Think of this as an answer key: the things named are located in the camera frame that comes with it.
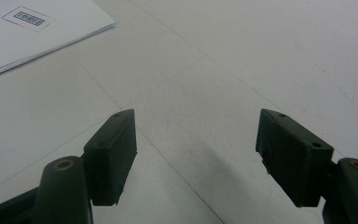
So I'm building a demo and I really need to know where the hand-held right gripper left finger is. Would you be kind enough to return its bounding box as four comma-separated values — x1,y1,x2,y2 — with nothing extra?
83,108,138,207

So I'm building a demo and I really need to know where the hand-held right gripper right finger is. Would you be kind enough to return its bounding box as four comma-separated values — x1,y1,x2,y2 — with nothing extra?
255,107,336,208

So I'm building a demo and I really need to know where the white paper sheet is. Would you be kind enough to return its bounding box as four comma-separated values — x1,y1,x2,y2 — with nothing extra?
0,0,117,82

